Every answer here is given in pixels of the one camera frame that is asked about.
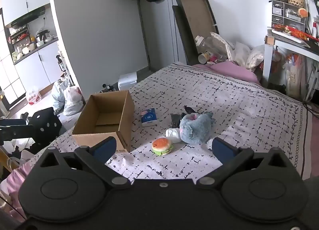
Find grey plush toy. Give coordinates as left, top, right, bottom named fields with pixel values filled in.
left=179, top=112, right=215, bottom=145

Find white bagged soft item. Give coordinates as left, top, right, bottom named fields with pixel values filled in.
left=165, top=128, right=181, bottom=144

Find burger squishy toy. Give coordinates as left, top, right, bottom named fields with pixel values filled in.
left=151, top=138, right=173, bottom=156

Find black item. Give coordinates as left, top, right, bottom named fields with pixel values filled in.
left=170, top=113, right=186, bottom=128

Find blue tissue pack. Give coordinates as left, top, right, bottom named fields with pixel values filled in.
left=141, top=108, right=157, bottom=127

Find black sock bundle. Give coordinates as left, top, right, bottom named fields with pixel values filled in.
left=184, top=105, right=202, bottom=114

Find white plastic bag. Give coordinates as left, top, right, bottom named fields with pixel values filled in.
left=63, top=86, right=84, bottom=116

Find cardboard box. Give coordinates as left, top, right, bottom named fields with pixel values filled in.
left=72, top=91, right=135, bottom=152

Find patterned bed cover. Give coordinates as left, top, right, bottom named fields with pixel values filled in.
left=29, top=63, right=313, bottom=186

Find pink pillow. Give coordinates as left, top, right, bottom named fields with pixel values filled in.
left=194, top=61, right=260, bottom=85

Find crumpled white bags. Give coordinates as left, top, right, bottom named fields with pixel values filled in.
left=210, top=32, right=264, bottom=70

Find paper cup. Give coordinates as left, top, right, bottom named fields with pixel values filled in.
left=198, top=52, right=211, bottom=64

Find large clear plastic bottle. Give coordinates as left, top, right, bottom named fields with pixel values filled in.
left=195, top=36, right=228, bottom=62

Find white side table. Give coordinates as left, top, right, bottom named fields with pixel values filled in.
left=261, top=29, right=318, bottom=88

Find dark framed board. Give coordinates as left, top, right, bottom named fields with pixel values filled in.
left=172, top=0, right=219, bottom=65

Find grey drawer organizer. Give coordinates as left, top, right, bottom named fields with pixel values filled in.
left=271, top=0, right=306, bottom=32

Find woven basket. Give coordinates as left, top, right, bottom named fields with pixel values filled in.
left=288, top=0, right=305, bottom=8

